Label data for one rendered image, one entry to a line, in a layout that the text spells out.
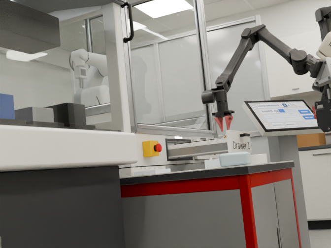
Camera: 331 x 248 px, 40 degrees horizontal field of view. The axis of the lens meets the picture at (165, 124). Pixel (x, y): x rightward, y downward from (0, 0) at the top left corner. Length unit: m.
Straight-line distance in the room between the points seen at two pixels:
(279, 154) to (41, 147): 2.21
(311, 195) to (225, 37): 2.04
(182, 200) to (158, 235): 0.16
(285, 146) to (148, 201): 1.72
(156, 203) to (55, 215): 0.44
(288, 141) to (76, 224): 2.10
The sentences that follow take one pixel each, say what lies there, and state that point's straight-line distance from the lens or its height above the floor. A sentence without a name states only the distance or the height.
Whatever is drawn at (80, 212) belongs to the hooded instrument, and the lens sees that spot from 1.39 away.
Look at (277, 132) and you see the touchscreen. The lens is 3.03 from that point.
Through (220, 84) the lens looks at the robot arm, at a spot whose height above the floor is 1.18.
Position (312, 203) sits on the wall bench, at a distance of 5.20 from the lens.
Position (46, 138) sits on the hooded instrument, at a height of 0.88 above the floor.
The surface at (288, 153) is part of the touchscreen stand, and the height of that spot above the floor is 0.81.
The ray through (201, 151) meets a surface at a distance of 2.16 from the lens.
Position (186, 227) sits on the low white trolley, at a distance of 1.57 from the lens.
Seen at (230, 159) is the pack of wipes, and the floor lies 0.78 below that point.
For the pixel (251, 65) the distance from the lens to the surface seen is 4.05.
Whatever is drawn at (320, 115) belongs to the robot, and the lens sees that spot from 2.41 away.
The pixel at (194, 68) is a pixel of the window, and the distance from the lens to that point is 2.73.
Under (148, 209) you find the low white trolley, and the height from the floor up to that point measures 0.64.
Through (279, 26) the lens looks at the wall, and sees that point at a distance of 6.17.
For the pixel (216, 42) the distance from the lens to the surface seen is 4.19.
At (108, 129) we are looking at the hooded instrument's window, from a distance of 1.43.
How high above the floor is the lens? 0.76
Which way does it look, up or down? 6 degrees up
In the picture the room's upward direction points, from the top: 6 degrees counter-clockwise
